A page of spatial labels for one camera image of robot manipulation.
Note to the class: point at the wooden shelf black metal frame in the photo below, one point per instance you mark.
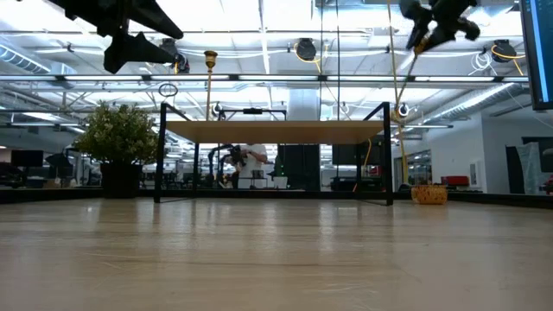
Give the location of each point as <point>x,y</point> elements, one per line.
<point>276,131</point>

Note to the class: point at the gold-tipped wooden pole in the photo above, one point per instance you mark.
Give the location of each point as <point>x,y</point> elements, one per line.
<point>210,58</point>

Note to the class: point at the yellow candle jar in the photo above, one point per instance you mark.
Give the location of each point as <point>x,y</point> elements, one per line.
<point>429,195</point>

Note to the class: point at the brass candlestick holder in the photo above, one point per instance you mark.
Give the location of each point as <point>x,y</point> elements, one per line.
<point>421,46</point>

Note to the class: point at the black background monitor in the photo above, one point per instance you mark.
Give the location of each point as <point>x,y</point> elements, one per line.
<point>27,158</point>

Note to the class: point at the small white bin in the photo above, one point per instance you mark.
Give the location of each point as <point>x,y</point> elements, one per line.
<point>280,181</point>

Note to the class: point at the translucent plastic sheet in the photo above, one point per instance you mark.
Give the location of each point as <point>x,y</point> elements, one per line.
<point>531,166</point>

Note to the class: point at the white wall poster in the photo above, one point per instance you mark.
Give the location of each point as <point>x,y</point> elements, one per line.
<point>475,173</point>

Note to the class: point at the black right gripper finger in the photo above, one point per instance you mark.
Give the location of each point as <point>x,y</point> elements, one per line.
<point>419,17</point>
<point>438,36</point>

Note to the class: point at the black computer monitor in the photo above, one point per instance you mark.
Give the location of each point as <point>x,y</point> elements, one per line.
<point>538,52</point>

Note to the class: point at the black overhead camera gantry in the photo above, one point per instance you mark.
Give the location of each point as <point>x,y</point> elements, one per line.
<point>252,111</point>

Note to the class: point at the black cabinet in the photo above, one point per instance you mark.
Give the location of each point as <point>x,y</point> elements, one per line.
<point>298,166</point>

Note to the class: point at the potted green plant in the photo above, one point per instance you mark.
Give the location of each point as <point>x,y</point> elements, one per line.
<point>118,134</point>

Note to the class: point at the black metal table frame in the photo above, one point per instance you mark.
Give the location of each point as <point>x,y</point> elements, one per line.
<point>65,194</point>

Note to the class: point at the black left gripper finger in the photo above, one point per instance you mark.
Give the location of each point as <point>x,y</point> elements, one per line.
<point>151,19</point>
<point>129,52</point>

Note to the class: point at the grey ceiling air duct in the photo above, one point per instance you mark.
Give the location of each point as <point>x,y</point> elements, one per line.
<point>21,60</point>
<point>475,101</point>

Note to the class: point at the black background robot arm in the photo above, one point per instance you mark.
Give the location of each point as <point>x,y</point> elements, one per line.
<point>235,155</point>

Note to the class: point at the red storage box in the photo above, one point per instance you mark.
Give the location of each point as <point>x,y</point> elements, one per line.
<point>454,180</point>

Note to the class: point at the small round ceiling reel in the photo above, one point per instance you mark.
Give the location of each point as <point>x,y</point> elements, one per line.
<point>216,108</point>
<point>403,109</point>

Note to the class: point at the person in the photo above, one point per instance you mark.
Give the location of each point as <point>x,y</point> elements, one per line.
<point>255,157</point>

